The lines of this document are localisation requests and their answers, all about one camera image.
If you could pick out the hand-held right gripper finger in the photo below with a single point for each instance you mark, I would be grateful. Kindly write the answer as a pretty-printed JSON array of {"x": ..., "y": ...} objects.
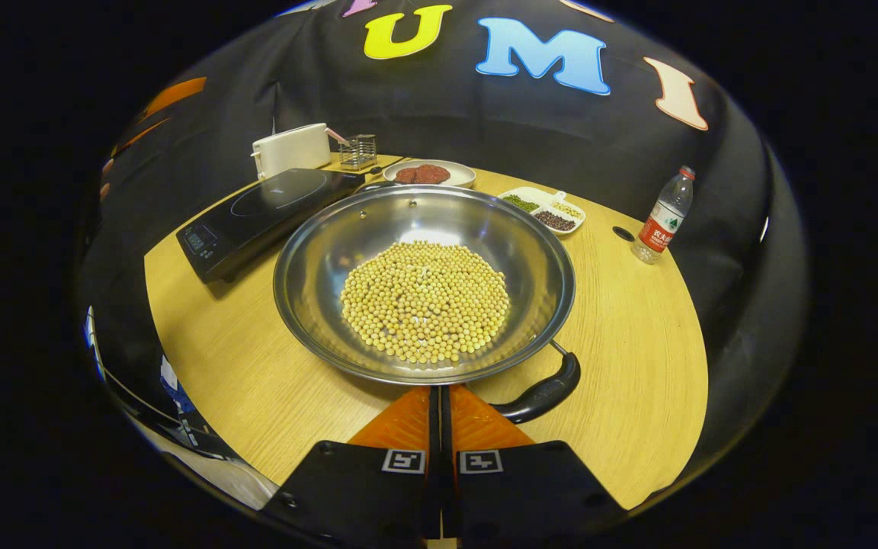
[
  {"x": 434, "y": 435},
  {"x": 447, "y": 435}
]

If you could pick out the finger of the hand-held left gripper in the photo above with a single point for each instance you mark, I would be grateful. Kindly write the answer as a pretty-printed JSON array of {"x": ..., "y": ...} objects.
[
  {"x": 142, "y": 135},
  {"x": 176, "y": 95}
]

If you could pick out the pile of soybeans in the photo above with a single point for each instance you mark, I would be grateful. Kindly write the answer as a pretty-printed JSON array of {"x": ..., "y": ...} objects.
[{"x": 424, "y": 305}]

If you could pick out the black induction cooktop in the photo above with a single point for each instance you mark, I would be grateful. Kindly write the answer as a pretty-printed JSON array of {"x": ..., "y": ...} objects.
[{"x": 256, "y": 213}]

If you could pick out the white toaster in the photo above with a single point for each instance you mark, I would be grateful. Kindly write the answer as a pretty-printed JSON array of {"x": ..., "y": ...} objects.
[{"x": 290, "y": 151}]

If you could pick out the pink stick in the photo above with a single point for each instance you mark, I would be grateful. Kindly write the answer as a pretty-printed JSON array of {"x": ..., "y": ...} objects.
[{"x": 336, "y": 136}]

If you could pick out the pile of dark red beans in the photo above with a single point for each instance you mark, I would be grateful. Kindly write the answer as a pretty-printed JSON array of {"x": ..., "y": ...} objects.
[{"x": 555, "y": 221}]

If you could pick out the pile of green beans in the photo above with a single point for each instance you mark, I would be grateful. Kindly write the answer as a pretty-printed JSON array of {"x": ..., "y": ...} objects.
[{"x": 520, "y": 203}]

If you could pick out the brown meat slice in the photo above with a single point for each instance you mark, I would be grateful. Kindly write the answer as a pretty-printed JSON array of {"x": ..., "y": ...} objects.
[
  {"x": 434, "y": 174},
  {"x": 407, "y": 176}
]

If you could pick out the small pile of yellow beans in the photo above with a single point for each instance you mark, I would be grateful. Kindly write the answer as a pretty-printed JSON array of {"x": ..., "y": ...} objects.
[{"x": 567, "y": 210}]

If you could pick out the round white plate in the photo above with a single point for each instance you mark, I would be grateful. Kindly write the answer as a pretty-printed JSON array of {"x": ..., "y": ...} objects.
[{"x": 463, "y": 175}]

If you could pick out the white divided dish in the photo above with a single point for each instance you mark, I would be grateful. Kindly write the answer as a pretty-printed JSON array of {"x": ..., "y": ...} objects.
[{"x": 542, "y": 193}]

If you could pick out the black round table grommet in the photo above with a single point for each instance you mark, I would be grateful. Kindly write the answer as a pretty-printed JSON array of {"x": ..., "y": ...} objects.
[{"x": 623, "y": 234}]

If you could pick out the black backdrop cloth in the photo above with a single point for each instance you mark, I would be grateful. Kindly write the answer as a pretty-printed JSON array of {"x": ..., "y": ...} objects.
[{"x": 447, "y": 122}]

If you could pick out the water bottle with red label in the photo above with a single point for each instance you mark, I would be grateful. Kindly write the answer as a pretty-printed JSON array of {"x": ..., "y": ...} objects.
[{"x": 660, "y": 225}]

